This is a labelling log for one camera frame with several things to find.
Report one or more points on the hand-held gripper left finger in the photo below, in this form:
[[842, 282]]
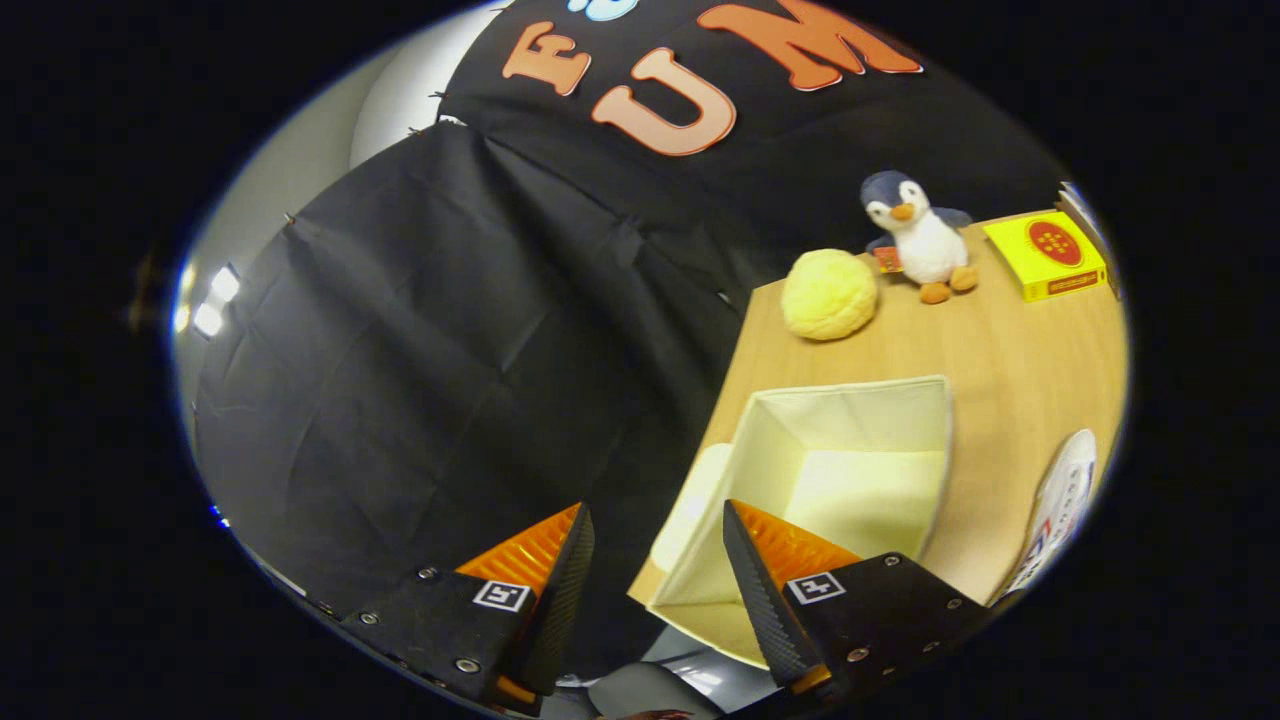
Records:
[[565, 600]]

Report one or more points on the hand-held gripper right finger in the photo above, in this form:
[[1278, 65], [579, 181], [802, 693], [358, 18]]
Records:
[[765, 610]]

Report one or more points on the cream fabric storage box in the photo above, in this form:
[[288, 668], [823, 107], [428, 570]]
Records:
[[850, 480]]

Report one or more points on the white canvas shoe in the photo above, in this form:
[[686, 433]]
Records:
[[1060, 500]]

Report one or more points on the grey glossy chair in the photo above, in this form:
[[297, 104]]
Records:
[[650, 690]]

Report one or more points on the black backdrop cloth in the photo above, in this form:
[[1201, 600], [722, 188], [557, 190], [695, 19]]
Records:
[[450, 350]]

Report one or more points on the yellow plush bun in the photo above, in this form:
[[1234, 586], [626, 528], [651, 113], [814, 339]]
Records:
[[828, 295]]

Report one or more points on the plush penguin toy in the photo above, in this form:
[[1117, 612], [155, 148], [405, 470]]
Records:
[[925, 245]]

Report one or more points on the yellow book with red circle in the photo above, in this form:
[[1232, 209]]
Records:
[[1045, 255]]

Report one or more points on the ceiling light panel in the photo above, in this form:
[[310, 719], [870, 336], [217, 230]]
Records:
[[225, 283]]

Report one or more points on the white illustrated book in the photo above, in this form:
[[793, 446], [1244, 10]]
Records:
[[1085, 215]]

